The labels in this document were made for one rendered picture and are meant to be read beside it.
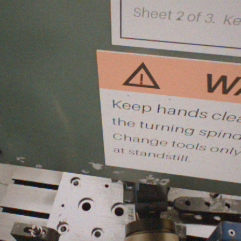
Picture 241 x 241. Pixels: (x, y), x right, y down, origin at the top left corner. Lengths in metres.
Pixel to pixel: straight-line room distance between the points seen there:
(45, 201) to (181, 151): 0.83
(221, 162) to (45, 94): 0.12
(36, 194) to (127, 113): 0.87
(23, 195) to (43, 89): 0.87
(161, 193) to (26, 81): 0.28
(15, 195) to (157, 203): 0.70
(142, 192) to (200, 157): 0.21
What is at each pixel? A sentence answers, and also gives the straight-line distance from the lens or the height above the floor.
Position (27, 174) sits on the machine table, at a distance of 1.06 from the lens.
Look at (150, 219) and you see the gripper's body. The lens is 0.39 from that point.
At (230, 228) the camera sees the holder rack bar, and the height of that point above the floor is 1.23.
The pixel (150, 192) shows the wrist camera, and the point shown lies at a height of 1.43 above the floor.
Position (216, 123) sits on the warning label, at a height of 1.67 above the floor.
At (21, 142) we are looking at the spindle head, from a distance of 0.22.
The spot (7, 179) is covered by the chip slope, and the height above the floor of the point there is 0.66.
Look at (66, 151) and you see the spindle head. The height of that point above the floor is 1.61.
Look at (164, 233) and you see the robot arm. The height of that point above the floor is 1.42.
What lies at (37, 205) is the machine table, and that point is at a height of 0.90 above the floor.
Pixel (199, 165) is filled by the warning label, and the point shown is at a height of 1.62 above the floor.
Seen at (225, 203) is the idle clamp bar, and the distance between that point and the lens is 0.95.
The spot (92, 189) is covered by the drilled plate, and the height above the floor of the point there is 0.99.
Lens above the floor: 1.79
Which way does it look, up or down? 51 degrees down
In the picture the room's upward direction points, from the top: straight up
